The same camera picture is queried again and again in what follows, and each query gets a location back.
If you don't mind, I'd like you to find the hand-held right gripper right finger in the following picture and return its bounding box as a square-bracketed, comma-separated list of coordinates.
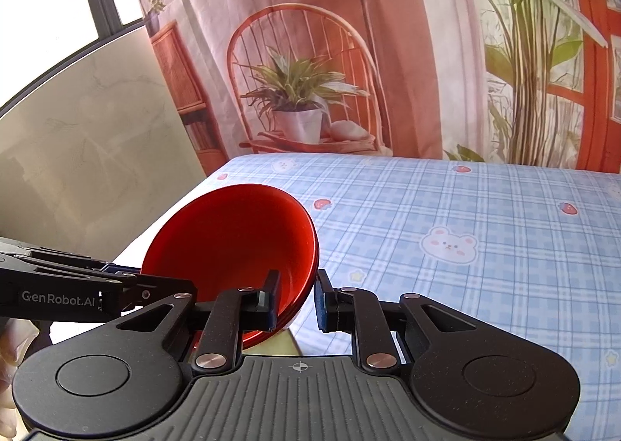
[314, 271, 481, 371]

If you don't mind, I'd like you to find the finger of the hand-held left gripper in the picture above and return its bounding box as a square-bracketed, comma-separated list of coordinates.
[97, 273, 196, 315]
[0, 236, 142, 279]

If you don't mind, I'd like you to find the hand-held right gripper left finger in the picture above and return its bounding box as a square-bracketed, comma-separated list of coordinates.
[114, 269, 281, 374]

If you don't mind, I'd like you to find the green square plate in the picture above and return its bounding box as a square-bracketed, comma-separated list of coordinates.
[252, 323, 305, 357]

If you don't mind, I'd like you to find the person's left hand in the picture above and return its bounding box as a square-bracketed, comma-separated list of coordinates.
[0, 318, 53, 441]

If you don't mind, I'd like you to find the blue checked tablecloth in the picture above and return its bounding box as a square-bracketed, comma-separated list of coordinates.
[49, 152, 621, 441]

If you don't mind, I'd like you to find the printed wall cloth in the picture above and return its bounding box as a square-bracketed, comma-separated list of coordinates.
[121, 0, 621, 176]

